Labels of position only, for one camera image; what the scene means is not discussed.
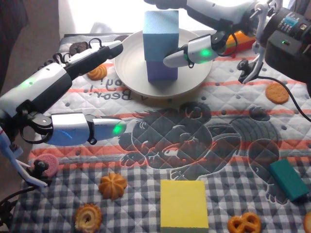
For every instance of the teal foam block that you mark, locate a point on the teal foam block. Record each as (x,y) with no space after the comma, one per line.
(288,179)

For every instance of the orange yellow brick toy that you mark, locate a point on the orange yellow brick toy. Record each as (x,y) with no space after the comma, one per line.
(240,43)

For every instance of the golden cookie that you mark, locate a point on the golden cookie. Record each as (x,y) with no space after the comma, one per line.
(308,222)

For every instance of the white round plate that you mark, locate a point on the white round plate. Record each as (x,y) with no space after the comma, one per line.
(131,72)

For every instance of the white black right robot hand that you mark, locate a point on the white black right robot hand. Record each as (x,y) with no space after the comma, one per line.
(218,9)

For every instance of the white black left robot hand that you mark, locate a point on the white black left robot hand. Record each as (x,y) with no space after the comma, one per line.
(36,85)

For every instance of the dark chocolate sandwich cookie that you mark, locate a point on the dark chocolate sandwich cookie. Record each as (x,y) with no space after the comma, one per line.
(77,48)

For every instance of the flower shaped butter cookie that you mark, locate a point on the flower shaped butter cookie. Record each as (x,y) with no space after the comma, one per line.
(112,185)

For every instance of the grey quilt with bear print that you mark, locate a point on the grey quilt with bear print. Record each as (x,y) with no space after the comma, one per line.
(170,145)

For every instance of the purple foam cube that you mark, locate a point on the purple foam cube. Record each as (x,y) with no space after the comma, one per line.
(161,72)

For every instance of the round tan biscuit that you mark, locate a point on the round tan biscuit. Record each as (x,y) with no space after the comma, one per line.
(277,93)

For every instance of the orange swirl cookie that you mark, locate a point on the orange swirl cookie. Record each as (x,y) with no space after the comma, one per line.
(98,72)

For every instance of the light blue block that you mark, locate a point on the light blue block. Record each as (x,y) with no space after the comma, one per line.
(159,34)

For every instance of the pink sandwich cookie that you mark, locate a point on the pink sandwich cookie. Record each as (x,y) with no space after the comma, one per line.
(52,165)

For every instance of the pretzel shaped cookie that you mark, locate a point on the pretzel shaped cookie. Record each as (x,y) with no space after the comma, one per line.
(244,222)

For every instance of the yellow foam cube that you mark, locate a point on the yellow foam cube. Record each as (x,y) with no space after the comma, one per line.
(183,206)

